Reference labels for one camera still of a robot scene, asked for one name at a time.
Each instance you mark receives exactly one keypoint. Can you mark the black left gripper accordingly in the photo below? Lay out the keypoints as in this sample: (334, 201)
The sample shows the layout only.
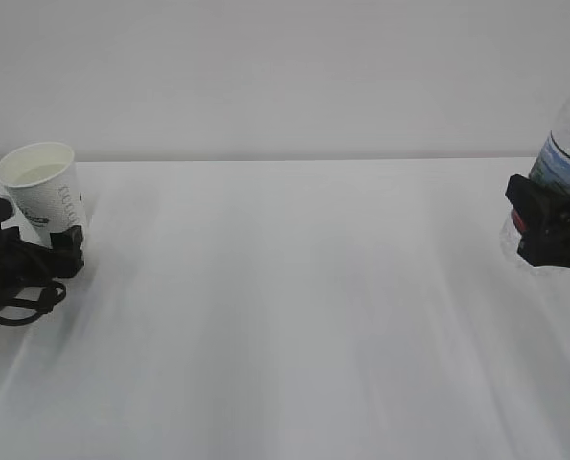
(65, 259)

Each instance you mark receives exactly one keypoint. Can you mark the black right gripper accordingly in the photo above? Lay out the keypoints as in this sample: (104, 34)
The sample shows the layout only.
(542, 216)

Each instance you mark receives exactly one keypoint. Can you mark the clear plastic water bottle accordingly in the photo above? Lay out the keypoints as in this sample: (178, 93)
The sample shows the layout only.
(551, 168)

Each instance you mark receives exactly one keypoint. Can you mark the white paper cup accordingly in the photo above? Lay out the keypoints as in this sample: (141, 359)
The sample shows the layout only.
(42, 181)

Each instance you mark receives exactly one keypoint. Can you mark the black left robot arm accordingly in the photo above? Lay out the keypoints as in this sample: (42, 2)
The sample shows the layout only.
(31, 275)

